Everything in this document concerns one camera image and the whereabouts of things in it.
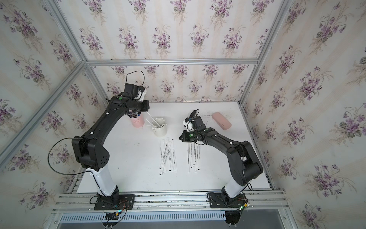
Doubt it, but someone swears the black stapler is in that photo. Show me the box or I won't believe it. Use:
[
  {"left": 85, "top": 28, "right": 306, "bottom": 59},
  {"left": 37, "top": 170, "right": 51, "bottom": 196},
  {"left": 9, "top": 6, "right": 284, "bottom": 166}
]
[{"left": 188, "top": 110, "right": 197, "bottom": 119}]

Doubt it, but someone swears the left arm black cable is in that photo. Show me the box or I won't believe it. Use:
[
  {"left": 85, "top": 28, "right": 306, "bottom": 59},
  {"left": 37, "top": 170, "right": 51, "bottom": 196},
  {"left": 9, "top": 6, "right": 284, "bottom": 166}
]
[{"left": 47, "top": 137, "right": 86, "bottom": 176}]

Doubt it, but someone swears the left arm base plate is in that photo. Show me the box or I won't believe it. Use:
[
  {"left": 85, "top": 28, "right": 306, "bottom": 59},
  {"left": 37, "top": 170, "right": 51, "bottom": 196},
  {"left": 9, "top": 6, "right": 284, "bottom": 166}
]
[{"left": 94, "top": 194, "right": 135, "bottom": 210}]

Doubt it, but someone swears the bundle of wrapped straws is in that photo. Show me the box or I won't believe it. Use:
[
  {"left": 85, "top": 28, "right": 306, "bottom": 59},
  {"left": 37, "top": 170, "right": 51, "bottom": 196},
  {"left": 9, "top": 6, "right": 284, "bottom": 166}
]
[{"left": 146, "top": 112, "right": 162, "bottom": 128}]

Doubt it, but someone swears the eleventh straw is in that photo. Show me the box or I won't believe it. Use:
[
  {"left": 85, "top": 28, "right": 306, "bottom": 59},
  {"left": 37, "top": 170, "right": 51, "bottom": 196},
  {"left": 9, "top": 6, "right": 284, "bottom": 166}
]
[{"left": 172, "top": 139, "right": 177, "bottom": 173}]

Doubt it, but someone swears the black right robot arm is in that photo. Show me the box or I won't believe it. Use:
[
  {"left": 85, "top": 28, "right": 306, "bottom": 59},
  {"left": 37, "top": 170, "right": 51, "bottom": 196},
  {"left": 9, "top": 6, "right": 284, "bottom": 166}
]
[{"left": 179, "top": 116, "right": 264, "bottom": 199}]

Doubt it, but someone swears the white straw cup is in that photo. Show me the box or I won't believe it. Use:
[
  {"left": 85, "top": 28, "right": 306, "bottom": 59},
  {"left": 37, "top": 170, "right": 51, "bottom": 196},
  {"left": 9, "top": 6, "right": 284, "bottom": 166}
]
[{"left": 152, "top": 117, "right": 167, "bottom": 137}]

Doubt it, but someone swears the aluminium mounting rail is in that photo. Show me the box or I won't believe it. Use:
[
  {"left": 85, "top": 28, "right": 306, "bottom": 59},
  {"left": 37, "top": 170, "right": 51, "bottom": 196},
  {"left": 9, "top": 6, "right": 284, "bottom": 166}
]
[{"left": 51, "top": 190, "right": 289, "bottom": 214}]

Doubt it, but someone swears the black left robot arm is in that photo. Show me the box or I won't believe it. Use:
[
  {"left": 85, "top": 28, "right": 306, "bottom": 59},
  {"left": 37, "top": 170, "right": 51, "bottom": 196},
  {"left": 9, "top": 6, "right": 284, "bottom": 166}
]
[{"left": 71, "top": 84, "right": 149, "bottom": 197}]

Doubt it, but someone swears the pink eraser case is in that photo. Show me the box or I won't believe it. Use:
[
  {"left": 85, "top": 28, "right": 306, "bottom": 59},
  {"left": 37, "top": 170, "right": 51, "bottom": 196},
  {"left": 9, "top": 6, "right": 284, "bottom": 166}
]
[{"left": 212, "top": 112, "right": 232, "bottom": 130}]

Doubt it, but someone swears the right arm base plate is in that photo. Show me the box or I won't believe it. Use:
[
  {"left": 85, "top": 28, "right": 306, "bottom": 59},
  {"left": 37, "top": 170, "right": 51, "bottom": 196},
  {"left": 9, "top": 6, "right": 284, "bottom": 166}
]
[{"left": 207, "top": 192, "right": 250, "bottom": 210}]

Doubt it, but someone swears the pink pen cup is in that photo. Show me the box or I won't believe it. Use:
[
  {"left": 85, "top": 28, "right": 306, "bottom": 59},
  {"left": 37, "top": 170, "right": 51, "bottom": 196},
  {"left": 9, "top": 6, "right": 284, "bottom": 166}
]
[{"left": 130, "top": 113, "right": 144, "bottom": 128}]

